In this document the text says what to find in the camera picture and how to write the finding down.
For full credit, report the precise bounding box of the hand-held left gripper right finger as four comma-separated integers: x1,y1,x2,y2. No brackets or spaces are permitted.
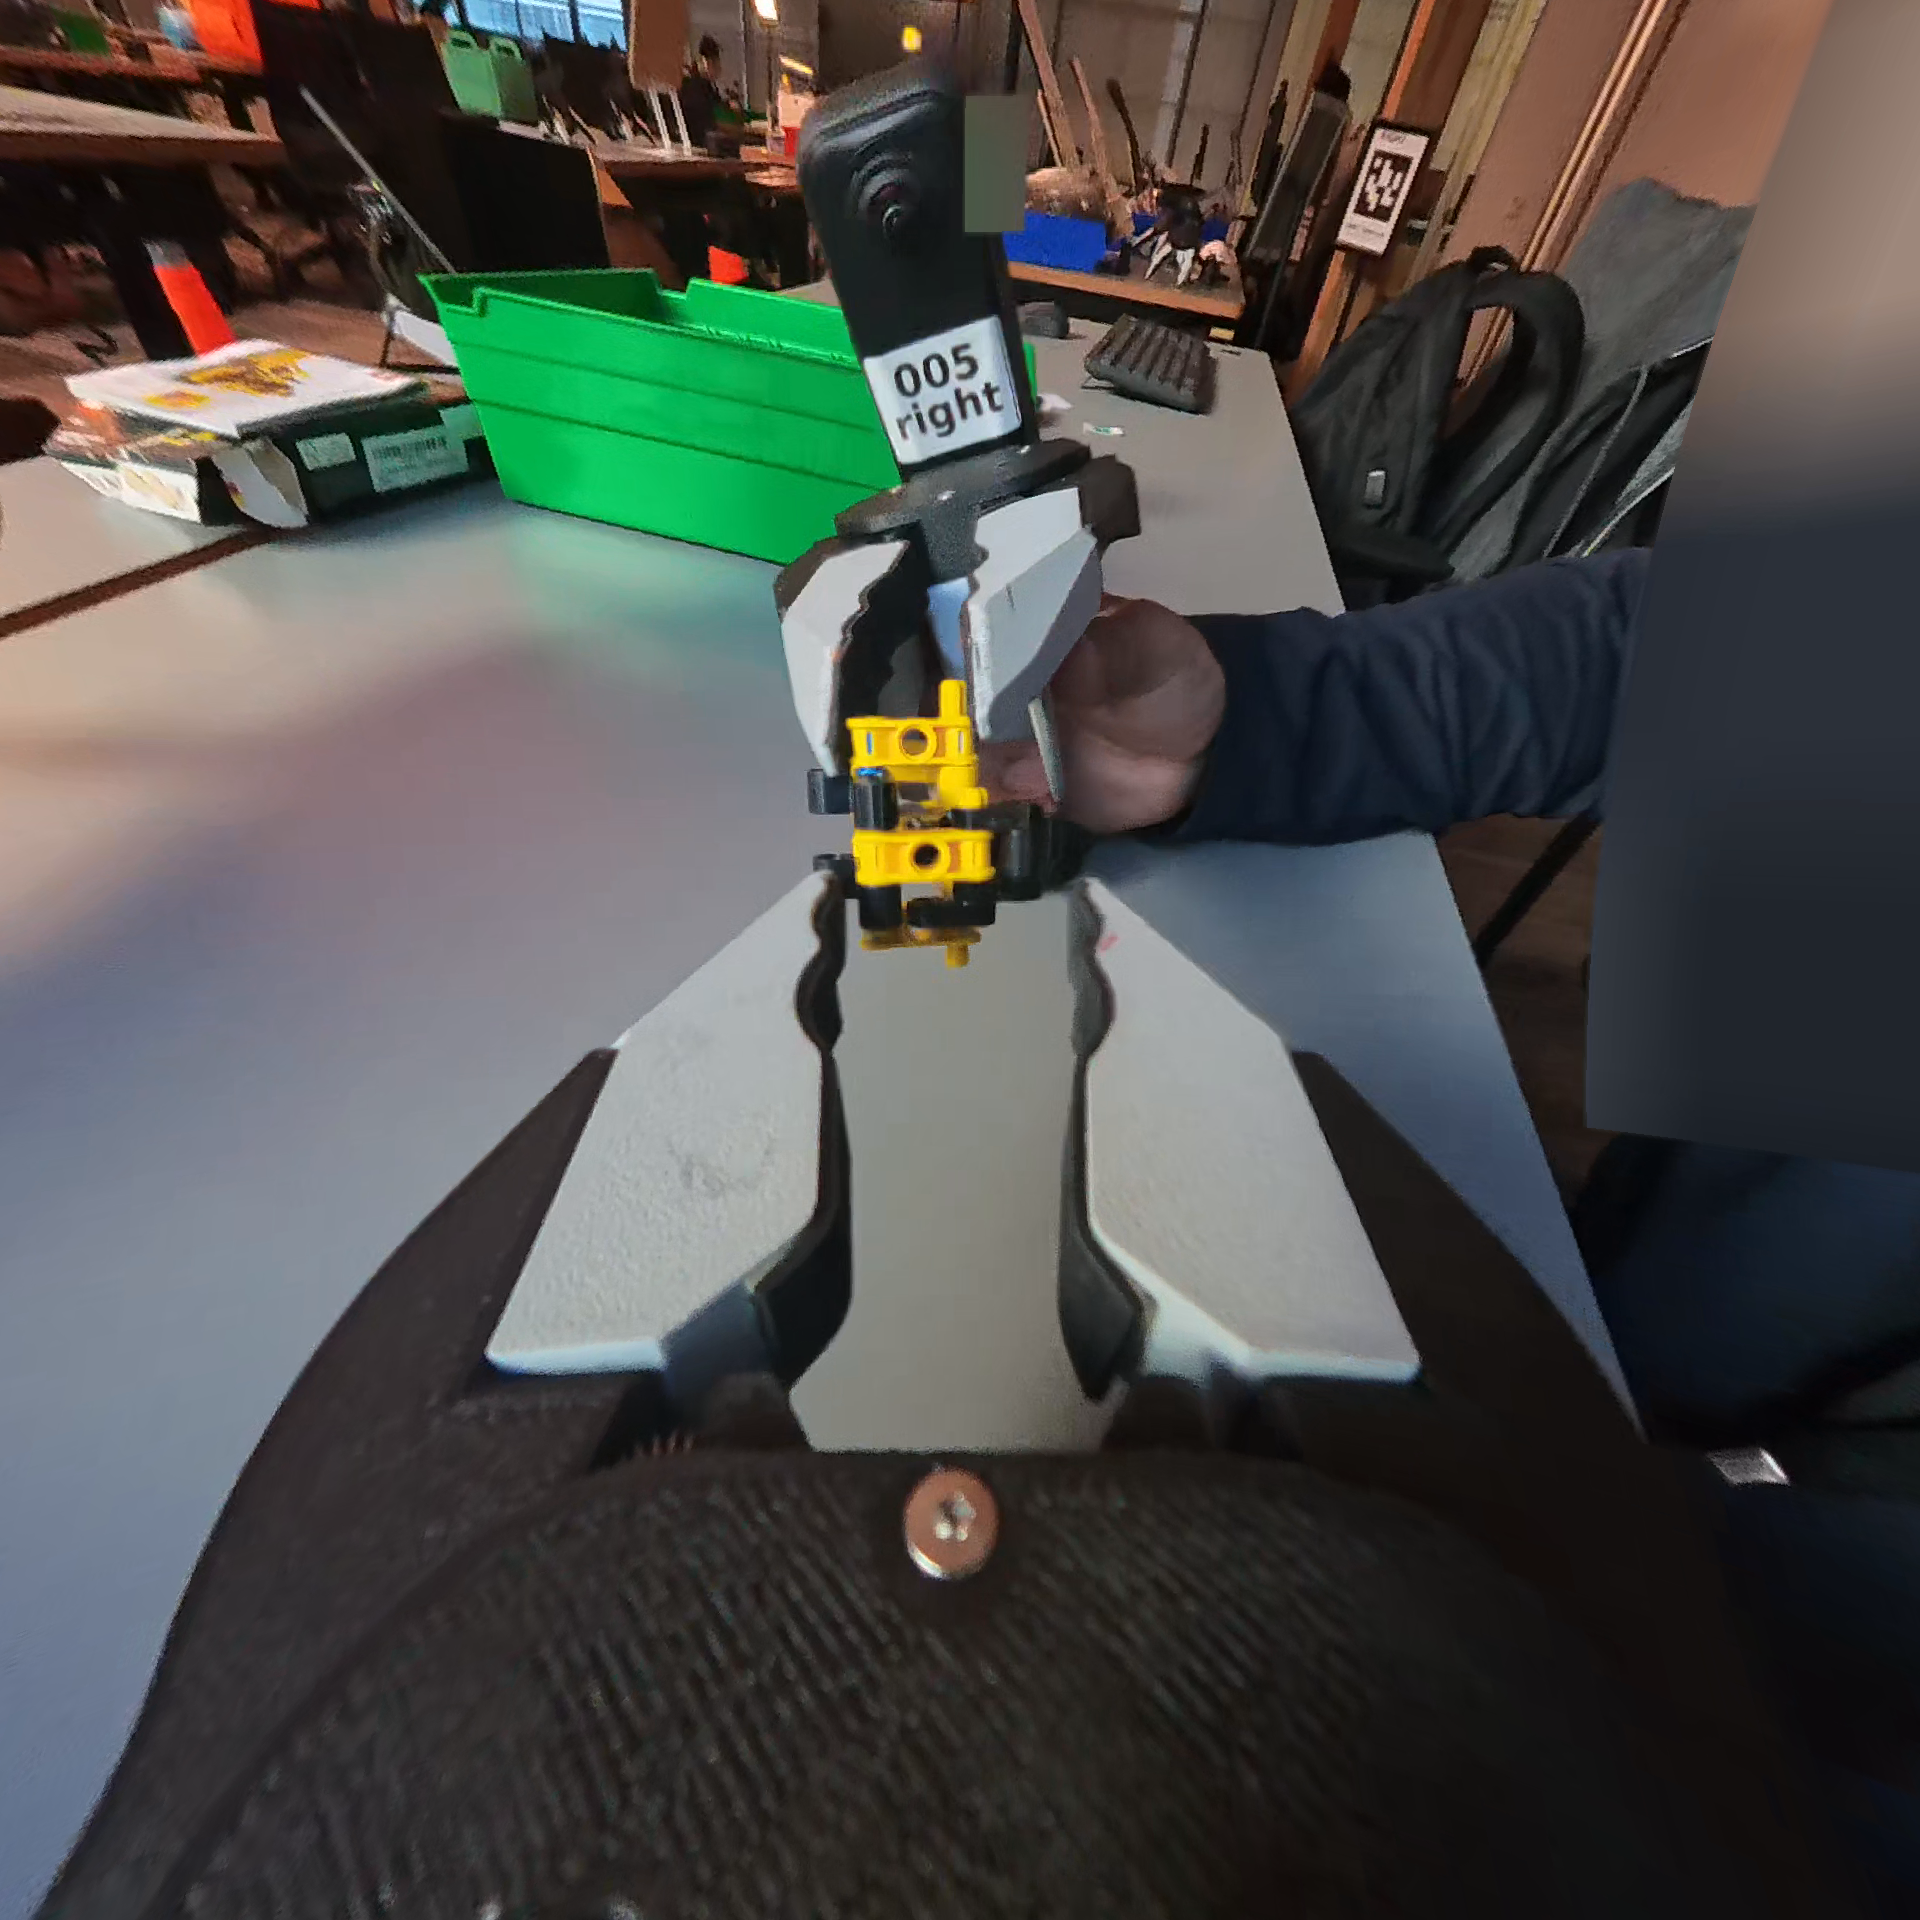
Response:
1057,878,1424,1402

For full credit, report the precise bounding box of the black keyboard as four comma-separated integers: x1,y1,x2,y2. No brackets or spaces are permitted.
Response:
1083,310,1222,415

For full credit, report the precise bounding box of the person's right forearm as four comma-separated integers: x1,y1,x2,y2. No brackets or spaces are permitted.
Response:
1178,546,1652,845

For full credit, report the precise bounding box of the blue bin with clutter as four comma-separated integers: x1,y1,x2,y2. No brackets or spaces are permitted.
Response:
1002,207,1158,274

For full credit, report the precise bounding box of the person's lap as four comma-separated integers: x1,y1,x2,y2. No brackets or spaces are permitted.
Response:
1569,1132,1920,1920

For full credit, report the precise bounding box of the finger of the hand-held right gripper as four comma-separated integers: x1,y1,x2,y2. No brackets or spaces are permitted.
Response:
776,535,911,781
958,484,1115,745

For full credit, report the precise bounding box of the wooden work table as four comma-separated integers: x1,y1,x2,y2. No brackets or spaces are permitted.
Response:
1007,257,1251,337

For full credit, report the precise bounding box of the orange safety cone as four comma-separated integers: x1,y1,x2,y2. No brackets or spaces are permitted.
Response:
143,237,240,357

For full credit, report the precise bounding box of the yellow black lego model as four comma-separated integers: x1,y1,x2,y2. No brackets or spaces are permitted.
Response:
804,678,1082,969

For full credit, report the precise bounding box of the dark lego box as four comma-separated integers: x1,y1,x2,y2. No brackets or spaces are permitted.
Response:
47,393,500,529

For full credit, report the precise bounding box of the black white marker sign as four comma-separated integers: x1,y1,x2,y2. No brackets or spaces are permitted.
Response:
1334,117,1433,256

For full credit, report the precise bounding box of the grey jacket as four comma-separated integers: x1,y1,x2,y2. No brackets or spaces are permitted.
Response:
1478,175,1761,565

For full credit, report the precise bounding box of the black backpack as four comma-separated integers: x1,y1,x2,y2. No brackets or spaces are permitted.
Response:
1289,245,1594,607

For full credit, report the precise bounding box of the person's right hand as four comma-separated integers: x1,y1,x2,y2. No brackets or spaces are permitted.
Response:
983,593,1233,837

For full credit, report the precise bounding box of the green storage bin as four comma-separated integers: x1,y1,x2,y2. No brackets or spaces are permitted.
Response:
422,270,1040,566

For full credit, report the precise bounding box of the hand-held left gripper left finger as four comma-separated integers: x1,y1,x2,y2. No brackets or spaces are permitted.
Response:
483,871,856,1382

